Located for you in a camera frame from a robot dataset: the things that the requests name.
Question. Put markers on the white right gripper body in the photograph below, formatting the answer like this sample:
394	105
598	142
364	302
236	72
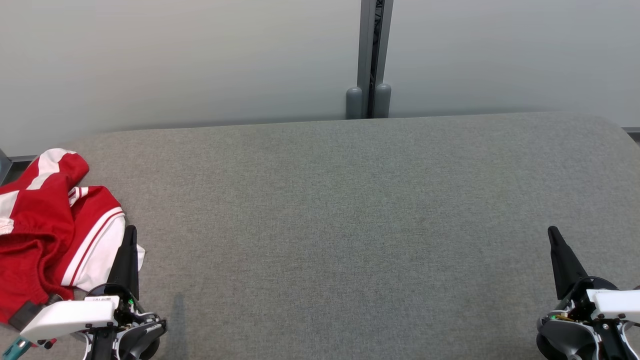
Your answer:
615	305

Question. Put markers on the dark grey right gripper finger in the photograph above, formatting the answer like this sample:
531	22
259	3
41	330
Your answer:
565	265

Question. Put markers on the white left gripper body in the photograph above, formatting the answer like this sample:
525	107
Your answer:
70	315

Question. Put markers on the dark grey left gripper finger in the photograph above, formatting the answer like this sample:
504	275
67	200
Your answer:
127	265

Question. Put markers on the red and white basketball jersey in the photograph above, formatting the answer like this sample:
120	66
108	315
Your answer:
95	235

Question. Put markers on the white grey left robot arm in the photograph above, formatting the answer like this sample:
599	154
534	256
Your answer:
145	335

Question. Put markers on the teal left camera connector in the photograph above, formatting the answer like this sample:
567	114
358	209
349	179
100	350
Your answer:
12	347

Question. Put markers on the grey partition base rail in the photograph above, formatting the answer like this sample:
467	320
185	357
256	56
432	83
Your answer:
25	158
632	130

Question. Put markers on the grey rounded post foot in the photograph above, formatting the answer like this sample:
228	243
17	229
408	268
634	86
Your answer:
353	102
382	100

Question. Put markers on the grey partition post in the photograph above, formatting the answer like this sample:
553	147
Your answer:
367	45

